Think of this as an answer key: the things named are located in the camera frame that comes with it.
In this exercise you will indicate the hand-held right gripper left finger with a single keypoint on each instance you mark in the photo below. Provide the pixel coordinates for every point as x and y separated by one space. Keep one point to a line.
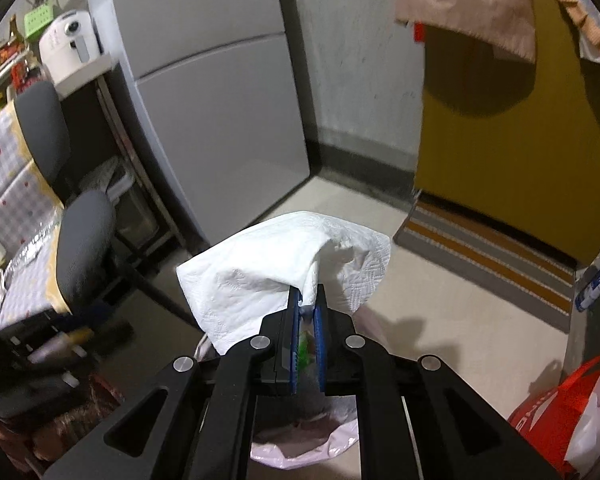
294 330

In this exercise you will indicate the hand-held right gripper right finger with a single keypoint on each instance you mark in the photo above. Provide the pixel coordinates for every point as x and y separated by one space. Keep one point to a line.
319 340

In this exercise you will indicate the white paper towel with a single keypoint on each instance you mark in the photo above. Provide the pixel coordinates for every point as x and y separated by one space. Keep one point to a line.
260 270

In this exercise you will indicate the clear plastic wrapper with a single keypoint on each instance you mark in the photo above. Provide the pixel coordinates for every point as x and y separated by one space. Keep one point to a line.
30 255

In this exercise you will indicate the person's right plaid leg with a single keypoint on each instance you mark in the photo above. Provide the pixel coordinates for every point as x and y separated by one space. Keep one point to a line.
70 430

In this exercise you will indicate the grey office chair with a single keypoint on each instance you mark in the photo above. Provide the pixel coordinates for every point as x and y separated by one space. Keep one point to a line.
87 240

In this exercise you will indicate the striped door mat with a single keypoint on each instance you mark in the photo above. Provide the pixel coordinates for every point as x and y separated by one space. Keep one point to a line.
480 260

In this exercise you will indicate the white storage bin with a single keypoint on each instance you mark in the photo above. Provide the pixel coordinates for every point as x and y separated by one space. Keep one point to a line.
130 210

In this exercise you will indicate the blue checkered dotted cloth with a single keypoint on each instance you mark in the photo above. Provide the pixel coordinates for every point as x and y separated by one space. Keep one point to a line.
10 185

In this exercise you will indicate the red shopping bag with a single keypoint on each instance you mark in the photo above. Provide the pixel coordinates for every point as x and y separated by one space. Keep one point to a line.
545 410

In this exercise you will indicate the grey refrigerator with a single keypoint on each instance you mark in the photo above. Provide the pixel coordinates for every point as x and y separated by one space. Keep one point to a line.
205 110

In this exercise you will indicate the yellow door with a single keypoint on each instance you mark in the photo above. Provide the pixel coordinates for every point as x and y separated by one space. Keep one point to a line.
505 160

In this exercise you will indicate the blue white package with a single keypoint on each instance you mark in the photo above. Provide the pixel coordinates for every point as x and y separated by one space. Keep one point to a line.
597 280

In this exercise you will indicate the white counter rack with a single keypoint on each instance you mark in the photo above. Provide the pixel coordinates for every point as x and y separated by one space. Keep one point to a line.
97 65

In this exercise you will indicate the white air fryer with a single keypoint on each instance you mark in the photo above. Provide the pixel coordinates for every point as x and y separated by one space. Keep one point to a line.
62 55

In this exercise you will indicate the green plastic basket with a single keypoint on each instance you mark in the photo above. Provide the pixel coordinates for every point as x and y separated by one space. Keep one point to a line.
37 22

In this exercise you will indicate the brown paper bag hanging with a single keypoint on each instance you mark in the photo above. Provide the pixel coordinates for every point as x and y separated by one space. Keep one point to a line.
465 5

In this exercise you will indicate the red wall sticker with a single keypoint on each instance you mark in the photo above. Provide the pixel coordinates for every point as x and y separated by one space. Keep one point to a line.
419 32

